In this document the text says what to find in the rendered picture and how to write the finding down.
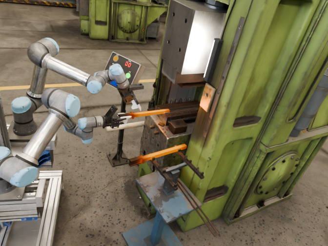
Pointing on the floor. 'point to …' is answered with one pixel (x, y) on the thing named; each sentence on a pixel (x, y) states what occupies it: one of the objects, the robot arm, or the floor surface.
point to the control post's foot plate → (117, 159)
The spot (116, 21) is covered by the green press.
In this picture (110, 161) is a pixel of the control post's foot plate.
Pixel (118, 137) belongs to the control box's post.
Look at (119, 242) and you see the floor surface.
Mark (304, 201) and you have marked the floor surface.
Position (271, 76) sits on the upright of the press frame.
